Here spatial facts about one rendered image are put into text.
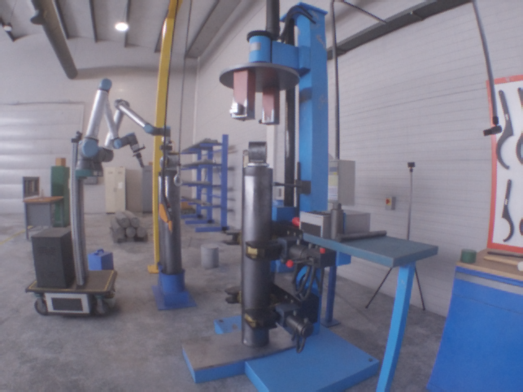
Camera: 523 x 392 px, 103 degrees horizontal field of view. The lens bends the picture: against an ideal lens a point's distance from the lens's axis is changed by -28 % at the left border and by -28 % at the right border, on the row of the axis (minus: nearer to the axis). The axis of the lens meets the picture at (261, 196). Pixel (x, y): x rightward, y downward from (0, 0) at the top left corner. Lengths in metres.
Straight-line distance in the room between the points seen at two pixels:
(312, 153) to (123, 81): 11.53
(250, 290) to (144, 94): 11.53
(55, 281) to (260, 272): 2.06
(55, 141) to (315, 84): 11.58
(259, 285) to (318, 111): 1.33
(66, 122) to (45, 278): 10.19
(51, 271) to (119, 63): 11.17
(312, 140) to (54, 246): 2.53
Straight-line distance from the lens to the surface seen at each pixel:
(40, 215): 7.37
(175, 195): 3.09
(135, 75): 13.20
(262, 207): 1.93
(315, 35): 2.45
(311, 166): 2.13
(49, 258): 3.11
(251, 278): 2.03
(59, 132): 12.88
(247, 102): 1.86
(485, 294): 1.83
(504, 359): 1.92
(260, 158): 1.97
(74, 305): 3.11
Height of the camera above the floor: 1.39
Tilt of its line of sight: 3 degrees down
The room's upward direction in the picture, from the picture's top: 1 degrees clockwise
